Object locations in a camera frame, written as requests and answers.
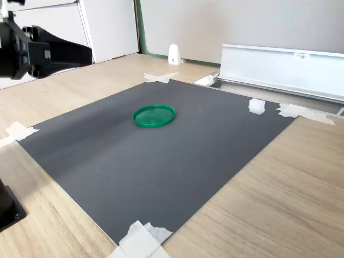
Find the small white plastic terminal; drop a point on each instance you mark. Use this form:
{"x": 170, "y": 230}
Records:
{"x": 256, "y": 106}

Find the round green lid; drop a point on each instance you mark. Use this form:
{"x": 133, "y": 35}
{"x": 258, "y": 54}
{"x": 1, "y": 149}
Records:
{"x": 153, "y": 118}

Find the white tape cross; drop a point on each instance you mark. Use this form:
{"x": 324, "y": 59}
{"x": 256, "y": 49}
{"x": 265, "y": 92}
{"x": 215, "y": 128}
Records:
{"x": 18, "y": 131}
{"x": 139, "y": 242}
{"x": 161, "y": 76}
{"x": 295, "y": 111}

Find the green partition trim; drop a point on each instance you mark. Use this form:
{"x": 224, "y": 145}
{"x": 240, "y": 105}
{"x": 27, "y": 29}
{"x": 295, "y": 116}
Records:
{"x": 142, "y": 29}

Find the dark grey mat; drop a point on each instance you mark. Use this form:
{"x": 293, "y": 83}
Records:
{"x": 139, "y": 166}

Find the white paper label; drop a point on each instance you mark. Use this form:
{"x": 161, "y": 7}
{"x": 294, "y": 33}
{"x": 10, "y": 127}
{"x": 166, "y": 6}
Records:
{"x": 302, "y": 56}

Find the small white bracket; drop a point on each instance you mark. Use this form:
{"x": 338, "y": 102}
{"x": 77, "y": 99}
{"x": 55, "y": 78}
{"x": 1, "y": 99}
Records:
{"x": 174, "y": 55}

